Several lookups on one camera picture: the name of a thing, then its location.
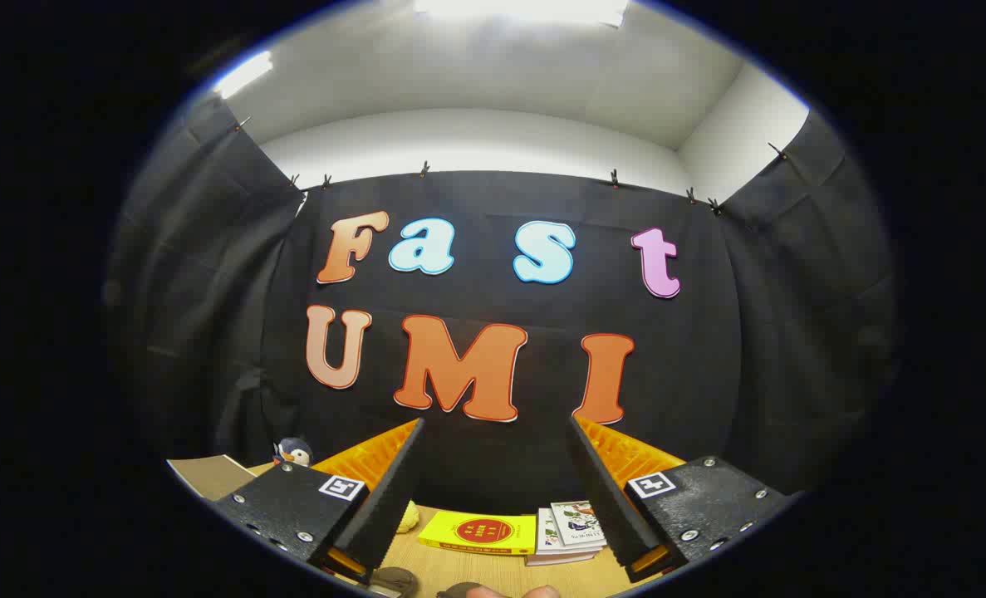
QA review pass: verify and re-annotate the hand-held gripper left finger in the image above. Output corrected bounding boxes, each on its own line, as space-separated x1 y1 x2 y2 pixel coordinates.
208 418 425 586

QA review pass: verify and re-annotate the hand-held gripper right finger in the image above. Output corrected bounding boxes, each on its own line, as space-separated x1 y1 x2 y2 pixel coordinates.
568 414 799 584

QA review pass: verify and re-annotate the tan fabric storage box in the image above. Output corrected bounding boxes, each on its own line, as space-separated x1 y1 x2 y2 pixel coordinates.
167 454 257 502

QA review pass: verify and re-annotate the yellow book with red label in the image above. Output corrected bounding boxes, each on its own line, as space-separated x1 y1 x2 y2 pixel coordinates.
417 510 537 556

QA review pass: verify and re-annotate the white paperback book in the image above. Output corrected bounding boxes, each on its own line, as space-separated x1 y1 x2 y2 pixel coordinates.
536 507 606 556

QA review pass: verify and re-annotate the brown cover book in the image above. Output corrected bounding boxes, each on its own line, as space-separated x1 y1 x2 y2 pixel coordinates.
524 548 600 567

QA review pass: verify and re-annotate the penguin plush toy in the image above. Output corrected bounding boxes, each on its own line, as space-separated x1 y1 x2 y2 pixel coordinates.
272 438 314 468

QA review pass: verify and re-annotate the black backdrop cloth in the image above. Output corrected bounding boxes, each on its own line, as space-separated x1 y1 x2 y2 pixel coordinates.
106 96 896 516

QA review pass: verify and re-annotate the ceiling light panel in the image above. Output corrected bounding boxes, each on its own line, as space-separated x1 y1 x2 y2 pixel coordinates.
414 0 630 27
213 50 275 100

